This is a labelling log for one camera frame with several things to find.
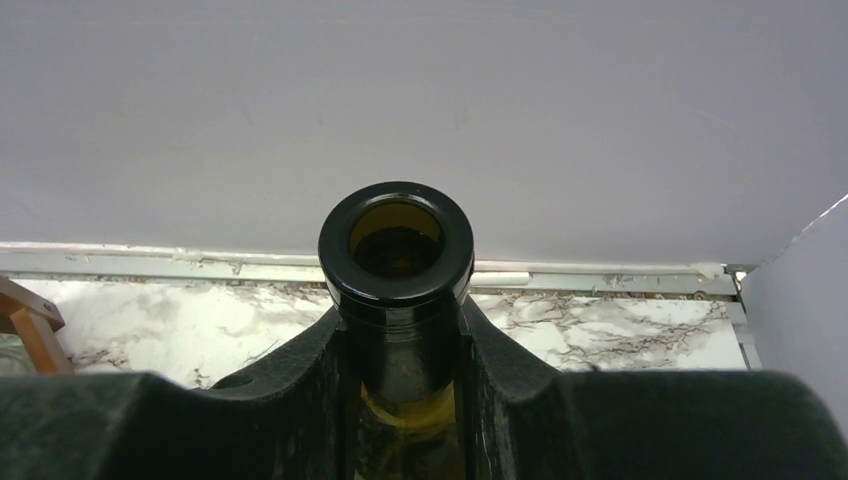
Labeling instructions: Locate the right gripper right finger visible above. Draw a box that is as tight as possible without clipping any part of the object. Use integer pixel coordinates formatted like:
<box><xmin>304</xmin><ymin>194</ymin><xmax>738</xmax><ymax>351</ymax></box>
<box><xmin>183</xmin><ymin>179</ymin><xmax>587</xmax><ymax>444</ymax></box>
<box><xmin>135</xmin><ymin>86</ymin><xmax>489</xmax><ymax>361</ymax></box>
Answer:
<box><xmin>458</xmin><ymin>301</ymin><xmax>847</xmax><ymax>479</ymax></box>

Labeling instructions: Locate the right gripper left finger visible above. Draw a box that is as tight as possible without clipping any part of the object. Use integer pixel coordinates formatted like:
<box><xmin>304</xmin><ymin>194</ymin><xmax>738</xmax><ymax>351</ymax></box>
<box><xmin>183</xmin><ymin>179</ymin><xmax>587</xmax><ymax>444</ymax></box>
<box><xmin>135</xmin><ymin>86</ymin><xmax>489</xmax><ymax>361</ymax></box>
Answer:
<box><xmin>1</xmin><ymin>312</ymin><xmax>344</xmax><ymax>479</ymax></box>

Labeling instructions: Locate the green wine bottle black cap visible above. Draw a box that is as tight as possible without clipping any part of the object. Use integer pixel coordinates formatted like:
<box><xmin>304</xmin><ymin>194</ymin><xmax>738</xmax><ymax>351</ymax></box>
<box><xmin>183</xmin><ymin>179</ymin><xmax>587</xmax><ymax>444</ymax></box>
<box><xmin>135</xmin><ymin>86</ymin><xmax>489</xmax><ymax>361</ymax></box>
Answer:
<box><xmin>318</xmin><ymin>181</ymin><xmax>474</xmax><ymax>479</ymax></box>

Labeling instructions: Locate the brown wooden wine rack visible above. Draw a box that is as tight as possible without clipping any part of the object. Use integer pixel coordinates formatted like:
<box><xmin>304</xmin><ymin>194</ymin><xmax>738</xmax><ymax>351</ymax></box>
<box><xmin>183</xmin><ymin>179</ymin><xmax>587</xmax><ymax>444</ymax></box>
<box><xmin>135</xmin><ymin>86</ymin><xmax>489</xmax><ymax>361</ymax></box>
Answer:
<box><xmin>1</xmin><ymin>277</ymin><xmax>74</xmax><ymax>374</ymax></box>

